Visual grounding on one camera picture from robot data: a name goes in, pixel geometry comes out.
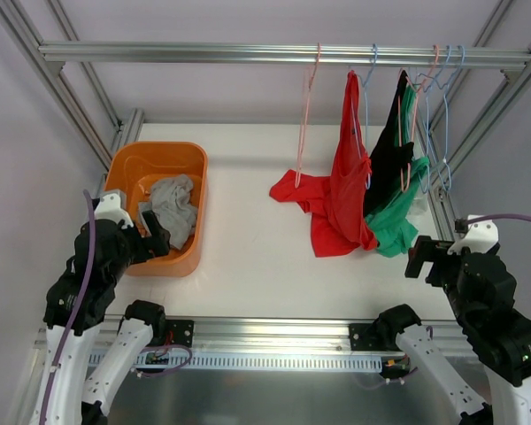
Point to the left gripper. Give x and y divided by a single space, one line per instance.
138 243

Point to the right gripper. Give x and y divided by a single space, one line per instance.
434 264

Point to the grey tank top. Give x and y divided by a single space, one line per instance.
170 200

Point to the pink wire hanger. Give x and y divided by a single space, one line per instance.
308 81

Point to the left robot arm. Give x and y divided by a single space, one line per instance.
76 306

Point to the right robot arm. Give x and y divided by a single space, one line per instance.
480 291

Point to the green tank top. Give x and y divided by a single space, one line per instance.
393 232

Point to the red tank top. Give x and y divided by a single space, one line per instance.
336 202

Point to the black tank top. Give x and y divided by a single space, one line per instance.
387 158

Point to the pink hanger holding black top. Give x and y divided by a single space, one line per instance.
407 107

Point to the orange plastic basket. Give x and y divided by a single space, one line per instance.
135 168

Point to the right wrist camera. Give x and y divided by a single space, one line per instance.
476 233

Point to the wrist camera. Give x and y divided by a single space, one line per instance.
112 206
476 233

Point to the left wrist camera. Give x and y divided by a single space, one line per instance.
112 206

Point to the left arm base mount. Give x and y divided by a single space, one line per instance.
179 332

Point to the front aluminium rail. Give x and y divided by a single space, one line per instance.
285 336

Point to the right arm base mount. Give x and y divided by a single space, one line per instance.
364 337

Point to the white slotted cable duct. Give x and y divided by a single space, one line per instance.
253 362

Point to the aluminium hanging rail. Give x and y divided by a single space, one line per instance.
231 53

